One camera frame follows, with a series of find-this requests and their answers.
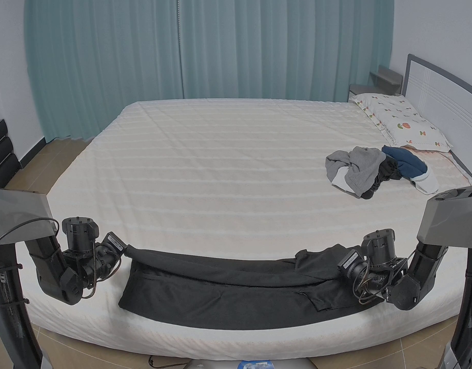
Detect white printed pillow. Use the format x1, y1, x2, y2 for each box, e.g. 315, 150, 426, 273
348, 93, 454, 153

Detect black garment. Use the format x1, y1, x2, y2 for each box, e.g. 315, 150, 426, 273
118, 244, 369, 332

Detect pile of clothes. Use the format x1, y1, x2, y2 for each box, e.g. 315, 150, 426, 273
324, 145, 440, 200

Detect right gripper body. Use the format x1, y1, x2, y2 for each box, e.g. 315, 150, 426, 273
336, 248, 375, 296

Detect black cable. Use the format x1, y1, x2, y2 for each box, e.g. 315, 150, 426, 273
147, 355, 185, 369
81, 241, 120, 301
352, 260, 387, 307

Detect grey bedside table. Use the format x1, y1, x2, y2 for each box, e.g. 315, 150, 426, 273
348, 66, 404, 103

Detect black chest of drawers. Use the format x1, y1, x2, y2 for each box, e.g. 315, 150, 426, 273
0, 119, 21, 190

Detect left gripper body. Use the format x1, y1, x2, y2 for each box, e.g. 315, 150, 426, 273
93, 232, 126, 282

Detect bed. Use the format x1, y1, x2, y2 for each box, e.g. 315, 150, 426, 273
18, 54, 472, 360

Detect blue-green curtain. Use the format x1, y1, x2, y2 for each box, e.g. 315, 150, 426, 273
24, 0, 183, 144
178, 0, 395, 103

